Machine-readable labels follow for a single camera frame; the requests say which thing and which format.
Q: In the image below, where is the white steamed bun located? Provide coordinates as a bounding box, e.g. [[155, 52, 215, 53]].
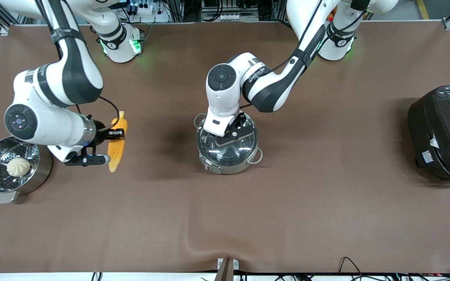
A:
[[6, 157, 31, 177]]

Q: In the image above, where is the steel pot with loop handles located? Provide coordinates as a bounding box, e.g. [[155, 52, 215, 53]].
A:
[[194, 113, 264, 175]]

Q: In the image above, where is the black rice cooker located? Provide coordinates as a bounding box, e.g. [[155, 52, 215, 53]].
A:
[[407, 84, 450, 185]]

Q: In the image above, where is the glass pot lid with knob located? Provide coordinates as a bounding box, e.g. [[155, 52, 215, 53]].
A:
[[196, 113, 259, 164]]

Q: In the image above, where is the yellow corn cob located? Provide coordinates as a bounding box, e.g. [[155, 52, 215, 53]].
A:
[[108, 111, 129, 173]]

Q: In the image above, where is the white power strip with plugs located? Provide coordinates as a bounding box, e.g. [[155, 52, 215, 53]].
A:
[[129, 1, 159, 14]]

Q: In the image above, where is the silver bracket with post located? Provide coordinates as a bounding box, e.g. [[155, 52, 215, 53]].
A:
[[216, 258, 239, 281]]

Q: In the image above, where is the black looped cable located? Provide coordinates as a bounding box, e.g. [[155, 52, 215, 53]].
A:
[[338, 256, 362, 276]]

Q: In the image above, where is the steel steamer pot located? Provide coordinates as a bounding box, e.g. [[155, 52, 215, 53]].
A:
[[0, 137, 54, 204]]

